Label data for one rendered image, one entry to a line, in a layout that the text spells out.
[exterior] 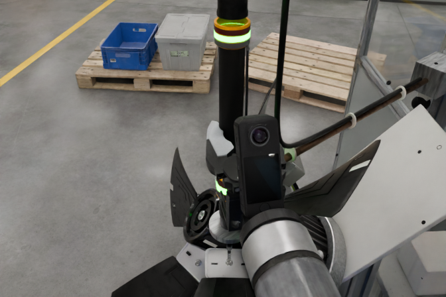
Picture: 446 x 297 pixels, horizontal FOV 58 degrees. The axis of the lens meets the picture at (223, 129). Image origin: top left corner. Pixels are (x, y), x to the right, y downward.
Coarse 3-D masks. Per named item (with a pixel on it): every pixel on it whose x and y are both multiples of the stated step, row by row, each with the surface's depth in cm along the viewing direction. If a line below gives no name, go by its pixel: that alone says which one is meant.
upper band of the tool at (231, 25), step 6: (216, 18) 48; (246, 18) 48; (216, 24) 47; (222, 24) 50; (228, 24) 50; (234, 24) 50; (240, 24) 50; (246, 24) 47; (228, 36) 47; (234, 36) 47; (228, 42) 47; (234, 42) 47; (240, 42) 47
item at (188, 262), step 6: (186, 246) 85; (192, 246) 85; (180, 252) 86; (192, 252) 85; (198, 252) 85; (204, 252) 84; (180, 258) 86; (186, 258) 85; (192, 258) 85; (198, 258) 85; (204, 258) 84; (186, 264) 85; (192, 264) 85; (204, 264) 84; (192, 270) 85; (198, 270) 84; (204, 270) 84; (198, 276) 84; (204, 276) 84
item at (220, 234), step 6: (210, 216) 70; (216, 216) 70; (210, 222) 68; (216, 222) 68; (210, 228) 67; (216, 228) 67; (222, 228) 67; (216, 234) 66; (222, 234) 66; (228, 234) 66; (234, 234) 66; (222, 240) 66; (228, 240) 66; (234, 240) 66
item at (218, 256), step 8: (216, 248) 77; (208, 256) 76; (216, 256) 76; (224, 256) 76; (232, 256) 76; (240, 256) 76; (208, 264) 74; (224, 264) 75; (240, 264) 75; (208, 272) 73; (216, 272) 73; (224, 272) 74; (232, 272) 74; (240, 272) 74
